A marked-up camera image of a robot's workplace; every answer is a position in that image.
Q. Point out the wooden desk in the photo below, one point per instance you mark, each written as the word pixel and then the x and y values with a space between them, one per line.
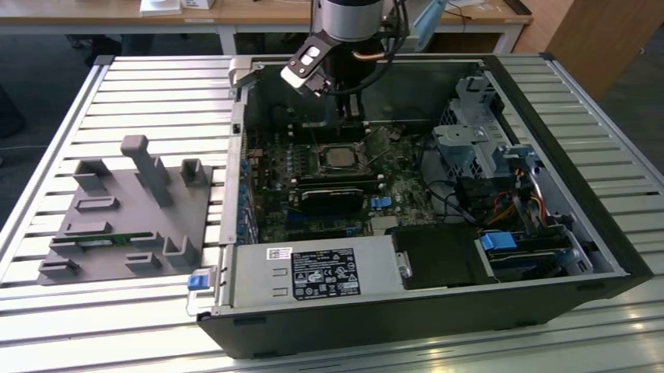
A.
pixel 249 13

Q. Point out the white box black print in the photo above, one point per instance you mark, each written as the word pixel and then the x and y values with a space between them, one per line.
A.
pixel 197 4

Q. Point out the blue case latch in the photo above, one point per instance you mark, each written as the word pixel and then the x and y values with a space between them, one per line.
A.
pixel 198 283

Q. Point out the silver finned heatsink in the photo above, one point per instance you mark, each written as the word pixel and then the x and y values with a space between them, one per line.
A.
pixel 386 225

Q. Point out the black plastic shroud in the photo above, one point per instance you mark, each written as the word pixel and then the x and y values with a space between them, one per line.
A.
pixel 441 256

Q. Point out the silver top CPU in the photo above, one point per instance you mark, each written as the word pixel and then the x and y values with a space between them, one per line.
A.
pixel 342 156

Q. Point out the black PC case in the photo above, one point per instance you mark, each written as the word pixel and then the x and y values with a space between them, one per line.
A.
pixel 364 330

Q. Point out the CPU socket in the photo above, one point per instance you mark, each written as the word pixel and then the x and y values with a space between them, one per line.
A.
pixel 317 155

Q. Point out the black graphics card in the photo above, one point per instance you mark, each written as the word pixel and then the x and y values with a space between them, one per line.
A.
pixel 332 202

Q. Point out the green RAM stick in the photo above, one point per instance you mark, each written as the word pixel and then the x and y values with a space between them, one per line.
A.
pixel 122 238

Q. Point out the blue disk carrier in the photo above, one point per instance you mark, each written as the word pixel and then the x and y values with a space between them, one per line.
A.
pixel 497 242

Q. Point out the grey power supply unit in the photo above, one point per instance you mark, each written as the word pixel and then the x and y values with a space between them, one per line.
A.
pixel 254 279

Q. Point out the blue plastic slot latch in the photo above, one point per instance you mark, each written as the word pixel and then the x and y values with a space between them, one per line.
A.
pixel 380 203

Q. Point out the wooden cabinet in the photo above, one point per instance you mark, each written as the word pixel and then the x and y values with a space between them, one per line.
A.
pixel 596 39

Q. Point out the plain white box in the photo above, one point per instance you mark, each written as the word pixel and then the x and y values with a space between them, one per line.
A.
pixel 161 8

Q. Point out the green motherboard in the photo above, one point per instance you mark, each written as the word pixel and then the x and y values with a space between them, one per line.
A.
pixel 400 190

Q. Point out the metal drive cage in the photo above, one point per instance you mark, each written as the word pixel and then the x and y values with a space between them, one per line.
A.
pixel 456 151

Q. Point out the grey parts rack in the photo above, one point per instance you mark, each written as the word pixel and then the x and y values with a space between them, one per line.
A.
pixel 130 233

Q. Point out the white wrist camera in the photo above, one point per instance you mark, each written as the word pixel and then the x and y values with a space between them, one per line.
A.
pixel 306 66

